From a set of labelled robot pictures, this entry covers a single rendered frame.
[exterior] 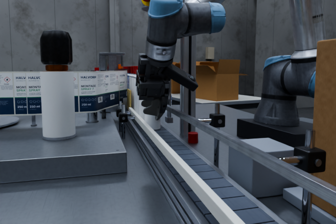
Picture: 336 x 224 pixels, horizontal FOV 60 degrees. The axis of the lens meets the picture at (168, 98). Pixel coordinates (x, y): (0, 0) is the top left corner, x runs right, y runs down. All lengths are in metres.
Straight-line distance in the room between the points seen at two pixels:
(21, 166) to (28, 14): 8.97
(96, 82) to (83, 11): 8.71
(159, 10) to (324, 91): 0.37
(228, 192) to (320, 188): 0.19
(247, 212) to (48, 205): 0.35
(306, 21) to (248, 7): 11.69
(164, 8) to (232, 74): 2.12
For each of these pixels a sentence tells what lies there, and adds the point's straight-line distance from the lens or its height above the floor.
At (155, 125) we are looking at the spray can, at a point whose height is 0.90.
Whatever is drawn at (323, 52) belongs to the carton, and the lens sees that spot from 0.52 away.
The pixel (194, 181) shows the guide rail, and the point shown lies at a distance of 0.44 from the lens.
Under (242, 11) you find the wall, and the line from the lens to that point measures 12.39.
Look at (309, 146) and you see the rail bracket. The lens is 0.43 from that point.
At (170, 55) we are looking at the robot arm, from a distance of 0.72.
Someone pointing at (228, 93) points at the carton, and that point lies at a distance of 2.73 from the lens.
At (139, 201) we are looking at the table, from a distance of 0.57.
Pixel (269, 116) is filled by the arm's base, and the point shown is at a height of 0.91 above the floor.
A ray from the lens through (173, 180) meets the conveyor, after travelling 0.54.
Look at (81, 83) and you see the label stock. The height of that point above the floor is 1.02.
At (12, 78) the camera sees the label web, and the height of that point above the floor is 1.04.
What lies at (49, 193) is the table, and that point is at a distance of 0.65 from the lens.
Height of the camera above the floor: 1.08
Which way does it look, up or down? 6 degrees down
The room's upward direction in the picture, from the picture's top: straight up
